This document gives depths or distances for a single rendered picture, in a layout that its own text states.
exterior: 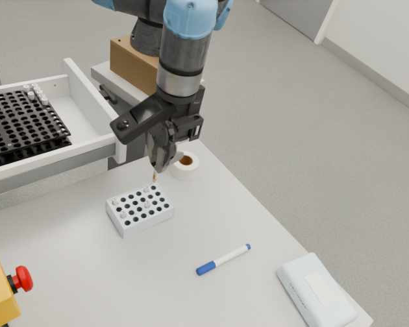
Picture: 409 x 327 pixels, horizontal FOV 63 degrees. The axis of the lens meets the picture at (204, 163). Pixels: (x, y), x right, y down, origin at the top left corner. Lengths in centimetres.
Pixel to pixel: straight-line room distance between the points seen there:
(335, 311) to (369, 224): 148
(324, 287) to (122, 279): 40
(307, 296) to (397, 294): 131
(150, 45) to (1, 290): 78
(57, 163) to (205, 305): 40
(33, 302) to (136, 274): 18
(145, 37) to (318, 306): 85
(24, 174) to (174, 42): 38
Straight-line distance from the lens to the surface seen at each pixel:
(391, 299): 197
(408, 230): 235
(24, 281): 56
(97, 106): 78
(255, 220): 83
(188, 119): 63
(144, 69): 107
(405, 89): 365
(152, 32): 107
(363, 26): 382
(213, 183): 86
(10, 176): 71
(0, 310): 55
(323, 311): 73
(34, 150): 75
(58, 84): 92
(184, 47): 52
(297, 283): 73
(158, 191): 77
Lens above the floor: 139
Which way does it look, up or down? 44 degrees down
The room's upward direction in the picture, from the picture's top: 17 degrees clockwise
